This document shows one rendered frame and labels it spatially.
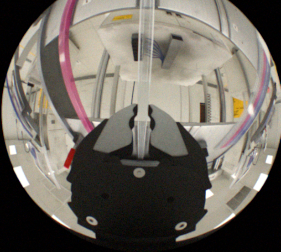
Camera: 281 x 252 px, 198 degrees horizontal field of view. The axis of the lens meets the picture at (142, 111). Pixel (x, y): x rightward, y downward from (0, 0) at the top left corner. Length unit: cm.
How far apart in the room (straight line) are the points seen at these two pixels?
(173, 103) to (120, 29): 177
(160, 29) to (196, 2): 30
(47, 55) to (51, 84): 7
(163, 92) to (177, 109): 46
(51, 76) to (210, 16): 29
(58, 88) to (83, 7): 18
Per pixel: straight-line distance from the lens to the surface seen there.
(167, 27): 41
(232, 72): 155
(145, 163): 30
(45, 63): 22
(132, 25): 41
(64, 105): 25
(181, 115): 202
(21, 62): 50
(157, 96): 193
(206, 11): 15
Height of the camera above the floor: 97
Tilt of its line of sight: 4 degrees down
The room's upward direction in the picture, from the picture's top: 177 degrees counter-clockwise
